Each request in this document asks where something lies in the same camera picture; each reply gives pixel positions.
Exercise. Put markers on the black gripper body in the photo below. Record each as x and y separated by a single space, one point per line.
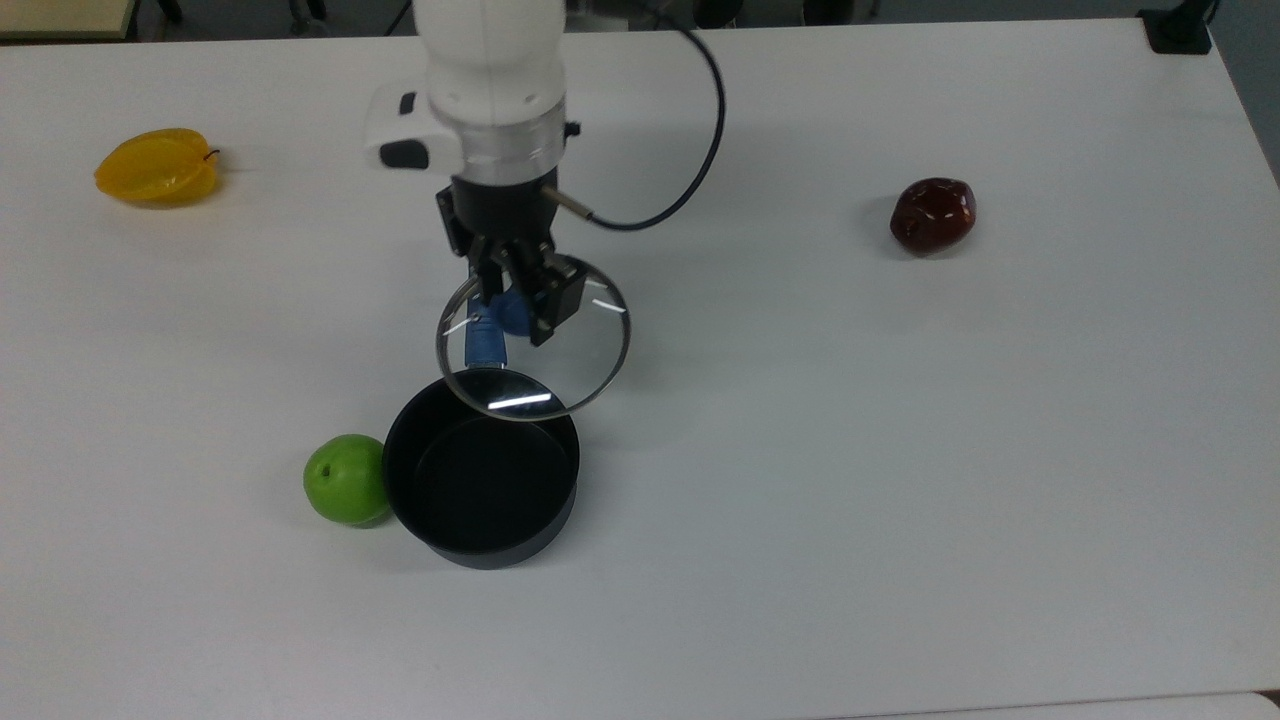
495 215

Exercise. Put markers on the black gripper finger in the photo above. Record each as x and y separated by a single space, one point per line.
565 295
487 275

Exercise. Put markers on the glass lid with blue knob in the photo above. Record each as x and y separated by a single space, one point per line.
590 350

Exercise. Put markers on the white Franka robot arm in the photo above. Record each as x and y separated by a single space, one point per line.
490 60

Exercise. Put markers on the dark blue saucepan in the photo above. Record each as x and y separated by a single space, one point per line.
490 490

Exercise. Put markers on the green toy apple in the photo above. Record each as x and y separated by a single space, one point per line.
345 482

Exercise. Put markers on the yellow toy starfruit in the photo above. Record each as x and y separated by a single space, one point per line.
155 168

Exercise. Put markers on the dark red toy fruit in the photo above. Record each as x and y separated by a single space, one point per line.
932 215

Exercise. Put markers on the light wooden desk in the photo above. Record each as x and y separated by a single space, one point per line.
60 15

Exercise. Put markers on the black clamped camera pole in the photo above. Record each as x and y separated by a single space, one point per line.
1180 35

